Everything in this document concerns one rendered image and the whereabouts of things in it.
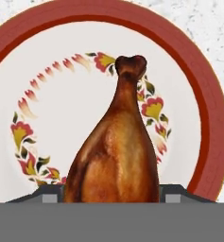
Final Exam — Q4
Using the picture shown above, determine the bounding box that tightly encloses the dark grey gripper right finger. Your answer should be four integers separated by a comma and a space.
158, 183, 216, 204

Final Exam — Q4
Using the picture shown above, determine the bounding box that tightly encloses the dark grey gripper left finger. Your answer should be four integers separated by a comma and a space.
7, 184, 66, 204

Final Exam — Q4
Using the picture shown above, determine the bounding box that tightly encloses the brown roasted chicken drumstick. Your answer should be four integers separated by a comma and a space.
62, 55, 161, 204

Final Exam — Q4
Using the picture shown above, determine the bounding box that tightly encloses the red-rimmed white floral plate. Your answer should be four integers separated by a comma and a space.
0, 0, 224, 204

